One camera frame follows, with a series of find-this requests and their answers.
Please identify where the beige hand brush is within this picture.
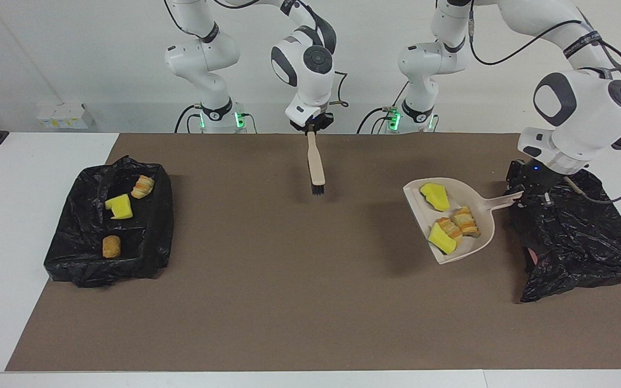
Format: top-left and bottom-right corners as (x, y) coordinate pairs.
(307, 131), (326, 196)

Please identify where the striped croissant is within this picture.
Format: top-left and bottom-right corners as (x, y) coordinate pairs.
(452, 206), (480, 238)
(437, 217), (463, 241)

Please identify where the yellow sponge piece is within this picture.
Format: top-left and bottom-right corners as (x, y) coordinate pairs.
(105, 194), (134, 220)
(428, 222), (458, 255)
(419, 183), (451, 212)

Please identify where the beige plastic dustpan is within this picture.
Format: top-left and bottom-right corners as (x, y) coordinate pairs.
(403, 177), (525, 265)

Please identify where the pale flaky pastry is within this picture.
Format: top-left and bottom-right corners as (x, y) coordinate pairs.
(131, 175), (155, 199)

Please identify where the black bag-lined trash bin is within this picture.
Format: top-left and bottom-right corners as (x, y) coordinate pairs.
(44, 155), (175, 289)
(502, 169), (621, 303)

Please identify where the brown table mat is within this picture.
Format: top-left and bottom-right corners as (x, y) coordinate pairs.
(5, 133), (621, 372)

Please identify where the white power strip box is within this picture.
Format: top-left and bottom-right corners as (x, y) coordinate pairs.
(37, 102), (95, 130)

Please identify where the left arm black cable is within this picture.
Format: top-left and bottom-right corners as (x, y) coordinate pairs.
(470, 11), (621, 205)

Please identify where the black base cable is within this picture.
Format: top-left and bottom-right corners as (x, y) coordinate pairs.
(175, 104), (204, 134)
(356, 106), (397, 134)

